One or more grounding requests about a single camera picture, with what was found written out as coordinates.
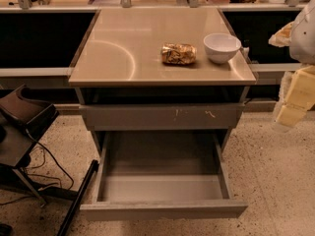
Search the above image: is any grey drawer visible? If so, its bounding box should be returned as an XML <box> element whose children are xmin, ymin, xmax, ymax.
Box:
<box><xmin>81</xmin><ymin>131</ymin><xmax>247</xmax><ymax>221</ymax></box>
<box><xmin>80</xmin><ymin>103</ymin><xmax>244</xmax><ymax>131</ymax></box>

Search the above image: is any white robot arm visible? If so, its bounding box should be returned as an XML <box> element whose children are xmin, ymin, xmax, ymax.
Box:
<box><xmin>269</xmin><ymin>0</ymin><xmax>315</xmax><ymax>132</ymax></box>

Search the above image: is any grey drawer cabinet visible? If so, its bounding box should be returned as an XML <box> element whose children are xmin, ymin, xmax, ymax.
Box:
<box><xmin>69</xmin><ymin>7</ymin><xmax>256</xmax><ymax>147</ymax></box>

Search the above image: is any grey top drawer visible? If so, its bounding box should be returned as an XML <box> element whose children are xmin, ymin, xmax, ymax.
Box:
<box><xmin>80</xmin><ymin>103</ymin><xmax>244</xmax><ymax>131</ymax></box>

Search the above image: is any white ceramic bowl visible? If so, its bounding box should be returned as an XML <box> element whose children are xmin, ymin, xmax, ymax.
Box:
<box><xmin>204</xmin><ymin>33</ymin><xmax>241</xmax><ymax>64</ymax></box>

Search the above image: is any crumpled gold snack bag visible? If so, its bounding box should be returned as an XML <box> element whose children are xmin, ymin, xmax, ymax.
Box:
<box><xmin>160</xmin><ymin>43</ymin><xmax>197</xmax><ymax>65</ymax></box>

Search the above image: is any black pole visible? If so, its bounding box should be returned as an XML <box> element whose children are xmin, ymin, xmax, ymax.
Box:
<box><xmin>56</xmin><ymin>159</ymin><xmax>98</xmax><ymax>236</ymax></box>

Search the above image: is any dark brown chair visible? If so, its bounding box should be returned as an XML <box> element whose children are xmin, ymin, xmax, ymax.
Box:
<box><xmin>0</xmin><ymin>85</ymin><xmax>59</xmax><ymax>207</ymax></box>

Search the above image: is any black floor cable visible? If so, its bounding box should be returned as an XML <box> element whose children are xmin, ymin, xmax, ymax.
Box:
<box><xmin>0</xmin><ymin>128</ymin><xmax>76</xmax><ymax>207</ymax></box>

